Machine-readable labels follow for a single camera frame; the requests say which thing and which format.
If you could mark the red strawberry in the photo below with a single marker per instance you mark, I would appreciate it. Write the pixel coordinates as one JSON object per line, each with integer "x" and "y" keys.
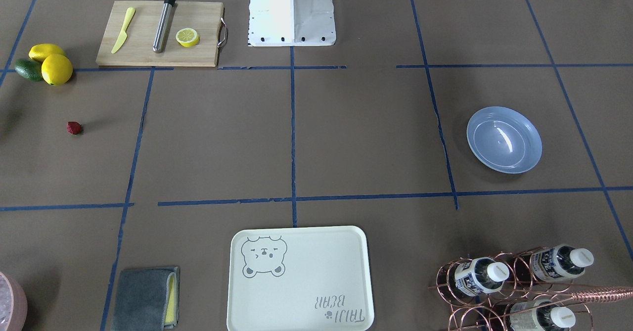
{"x": 74, "y": 128}

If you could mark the pink bowl of ice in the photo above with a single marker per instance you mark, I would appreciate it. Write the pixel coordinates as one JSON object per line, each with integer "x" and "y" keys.
{"x": 13, "y": 304}

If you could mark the white pedestal column base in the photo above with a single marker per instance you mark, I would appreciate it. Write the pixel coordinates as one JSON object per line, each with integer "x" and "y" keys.
{"x": 291, "y": 23}

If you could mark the yellow lemon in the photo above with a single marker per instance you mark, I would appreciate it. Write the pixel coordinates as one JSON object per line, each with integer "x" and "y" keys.
{"x": 41, "y": 51}
{"x": 57, "y": 69}

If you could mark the blue plate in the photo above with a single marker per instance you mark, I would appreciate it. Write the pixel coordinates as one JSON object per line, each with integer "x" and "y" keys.
{"x": 504, "y": 140}

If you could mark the yellow lemon back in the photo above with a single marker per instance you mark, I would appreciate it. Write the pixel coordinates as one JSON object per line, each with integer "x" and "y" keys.
{"x": 41, "y": 51}

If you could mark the yellow lemon front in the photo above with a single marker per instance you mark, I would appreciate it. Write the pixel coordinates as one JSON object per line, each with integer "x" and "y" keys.
{"x": 57, "y": 69}

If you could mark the tea bottle white cap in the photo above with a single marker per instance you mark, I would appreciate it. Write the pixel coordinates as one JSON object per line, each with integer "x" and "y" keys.
{"x": 482, "y": 275}

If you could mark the grey folded cloth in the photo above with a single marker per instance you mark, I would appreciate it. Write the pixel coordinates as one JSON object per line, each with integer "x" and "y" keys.
{"x": 147, "y": 299}

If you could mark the steel muddler black cap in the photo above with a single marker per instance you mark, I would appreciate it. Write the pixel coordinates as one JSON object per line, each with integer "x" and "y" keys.
{"x": 167, "y": 12}

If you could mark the copper wire bottle rack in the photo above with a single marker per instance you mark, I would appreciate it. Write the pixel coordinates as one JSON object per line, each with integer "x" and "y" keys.
{"x": 487, "y": 312}

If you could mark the cream bear tray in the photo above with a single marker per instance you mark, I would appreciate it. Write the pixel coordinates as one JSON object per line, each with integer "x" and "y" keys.
{"x": 300, "y": 279}

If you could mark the lemon half slice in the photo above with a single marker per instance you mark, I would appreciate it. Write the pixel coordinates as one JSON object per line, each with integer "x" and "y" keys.
{"x": 187, "y": 37}

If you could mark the green lime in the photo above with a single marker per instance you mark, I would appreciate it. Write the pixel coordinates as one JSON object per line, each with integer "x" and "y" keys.
{"x": 29, "y": 69}

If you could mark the yellow plastic knife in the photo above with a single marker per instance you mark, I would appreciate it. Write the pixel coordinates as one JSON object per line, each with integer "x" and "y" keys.
{"x": 122, "y": 36}

